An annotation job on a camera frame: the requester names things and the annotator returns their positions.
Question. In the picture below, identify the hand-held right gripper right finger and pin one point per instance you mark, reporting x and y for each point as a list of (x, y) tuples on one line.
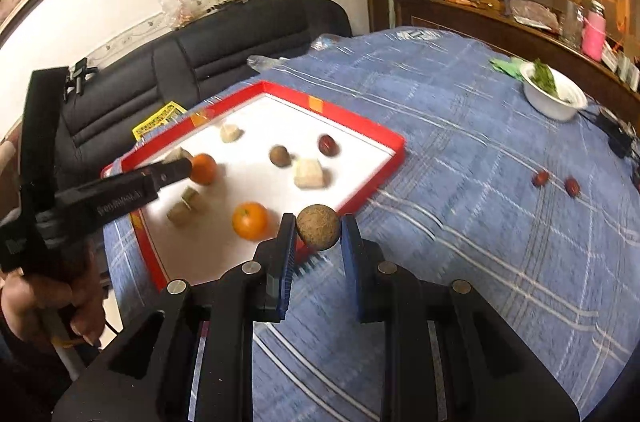
[(352, 267)]

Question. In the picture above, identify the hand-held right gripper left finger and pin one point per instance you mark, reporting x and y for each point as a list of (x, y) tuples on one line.
[(285, 262)]

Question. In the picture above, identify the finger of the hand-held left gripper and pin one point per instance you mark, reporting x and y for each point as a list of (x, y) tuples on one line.
[(172, 171)]

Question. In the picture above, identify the orange tangerine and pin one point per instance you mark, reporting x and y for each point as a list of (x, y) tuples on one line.
[(205, 169), (250, 219)]

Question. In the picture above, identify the brown longan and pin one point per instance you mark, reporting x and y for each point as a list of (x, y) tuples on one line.
[(279, 155), (318, 226)]

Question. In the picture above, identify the large pale cube chunk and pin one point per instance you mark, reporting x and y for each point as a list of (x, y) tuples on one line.
[(309, 173)]

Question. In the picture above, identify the red tray with white inside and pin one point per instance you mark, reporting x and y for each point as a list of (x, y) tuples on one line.
[(280, 117)]

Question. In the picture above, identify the red jujube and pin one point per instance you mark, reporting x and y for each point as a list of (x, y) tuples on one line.
[(328, 145), (572, 186), (540, 178)]

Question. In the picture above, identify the person's left hand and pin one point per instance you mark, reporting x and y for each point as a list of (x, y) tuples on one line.
[(35, 297)]

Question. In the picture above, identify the yellow leaflet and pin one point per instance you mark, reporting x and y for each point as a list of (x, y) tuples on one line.
[(160, 118)]

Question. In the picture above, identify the black leather sofa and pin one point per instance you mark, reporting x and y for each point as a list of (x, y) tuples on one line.
[(225, 47)]

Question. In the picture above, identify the clear plastic bag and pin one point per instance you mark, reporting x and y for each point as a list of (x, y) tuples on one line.
[(265, 63)]

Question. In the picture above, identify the crumpled clear plastic wrap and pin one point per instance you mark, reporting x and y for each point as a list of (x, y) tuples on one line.
[(175, 5)]

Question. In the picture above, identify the small pink and blue packet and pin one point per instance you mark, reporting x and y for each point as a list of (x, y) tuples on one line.
[(326, 41)]

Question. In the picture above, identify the white bowl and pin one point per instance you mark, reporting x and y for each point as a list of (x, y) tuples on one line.
[(555, 105)]

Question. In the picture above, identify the green leafy vegetables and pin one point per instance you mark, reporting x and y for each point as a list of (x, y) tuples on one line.
[(545, 77)]

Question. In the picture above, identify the wooden cabinet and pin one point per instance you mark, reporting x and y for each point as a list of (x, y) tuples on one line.
[(500, 32)]

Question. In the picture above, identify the black power adapter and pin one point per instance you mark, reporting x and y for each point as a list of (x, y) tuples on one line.
[(612, 130)]

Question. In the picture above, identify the clear glass jar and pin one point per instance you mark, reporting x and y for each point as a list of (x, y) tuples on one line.
[(572, 20)]

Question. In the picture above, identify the pink bottle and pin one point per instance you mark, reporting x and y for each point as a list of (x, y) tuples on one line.
[(594, 35)]

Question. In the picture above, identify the black bracket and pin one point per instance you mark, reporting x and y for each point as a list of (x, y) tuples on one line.
[(80, 75)]

